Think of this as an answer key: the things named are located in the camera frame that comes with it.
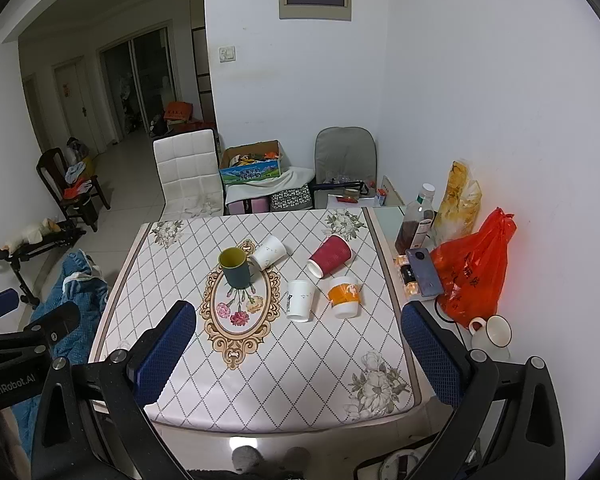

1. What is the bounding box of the white cup with bamboo print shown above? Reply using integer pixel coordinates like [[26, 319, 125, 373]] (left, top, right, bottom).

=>
[[251, 235, 287, 271]]

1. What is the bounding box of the orange and white paper cup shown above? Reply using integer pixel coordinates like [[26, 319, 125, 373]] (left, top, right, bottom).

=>
[[327, 276, 361, 318]]

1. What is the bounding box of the red paper cup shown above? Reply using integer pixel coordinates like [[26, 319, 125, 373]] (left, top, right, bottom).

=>
[[306, 234, 353, 278]]

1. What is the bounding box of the white cup with black calligraphy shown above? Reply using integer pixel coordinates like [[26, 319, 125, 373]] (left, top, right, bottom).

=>
[[286, 280, 315, 323]]

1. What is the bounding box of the white enamel mug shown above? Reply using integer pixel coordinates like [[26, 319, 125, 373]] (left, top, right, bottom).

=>
[[468, 314, 513, 362]]

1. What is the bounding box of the orange patterned small box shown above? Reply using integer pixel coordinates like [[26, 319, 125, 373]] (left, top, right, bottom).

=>
[[394, 255, 419, 297]]

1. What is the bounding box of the black tripod stand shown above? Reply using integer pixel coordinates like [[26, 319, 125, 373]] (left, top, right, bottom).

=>
[[0, 222, 85, 310]]

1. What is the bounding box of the grey smartphone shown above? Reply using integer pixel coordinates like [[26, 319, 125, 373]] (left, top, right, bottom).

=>
[[406, 247, 444, 299]]

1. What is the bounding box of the orange plastic bag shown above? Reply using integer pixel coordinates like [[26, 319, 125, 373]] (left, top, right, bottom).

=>
[[431, 207, 517, 328]]

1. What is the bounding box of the black wooden chair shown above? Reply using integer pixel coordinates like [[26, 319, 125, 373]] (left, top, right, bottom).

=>
[[35, 148, 110, 232]]

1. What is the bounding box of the dark green mug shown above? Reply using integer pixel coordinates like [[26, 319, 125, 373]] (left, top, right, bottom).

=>
[[219, 247, 251, 289]]

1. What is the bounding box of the dark liquid glass bottle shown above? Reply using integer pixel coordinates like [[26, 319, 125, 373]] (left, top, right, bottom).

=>
[[394, 183, 436, 255]]

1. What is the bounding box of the diamond pattern floral tablecloth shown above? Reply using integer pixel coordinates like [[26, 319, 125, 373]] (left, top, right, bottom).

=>
[[91, 208, 422, 434]]

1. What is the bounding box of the yellow snack bag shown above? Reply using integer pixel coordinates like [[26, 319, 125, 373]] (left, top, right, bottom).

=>
[[432, 159, 482, 246]]

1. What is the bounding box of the white padded chair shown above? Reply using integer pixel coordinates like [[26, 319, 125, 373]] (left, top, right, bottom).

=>
[[154, 129, 224, 221]]

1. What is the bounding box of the cardboard box with items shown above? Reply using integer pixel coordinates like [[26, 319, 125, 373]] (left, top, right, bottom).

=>
[[220, 140, 282, 185]]

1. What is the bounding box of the grey cushioned chair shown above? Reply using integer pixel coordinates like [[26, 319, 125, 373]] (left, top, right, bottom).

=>
[[310, 127, 377, 209]]

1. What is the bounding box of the white wall switch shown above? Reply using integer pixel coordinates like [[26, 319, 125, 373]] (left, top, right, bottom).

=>
[[219, 46, 236, 63]]

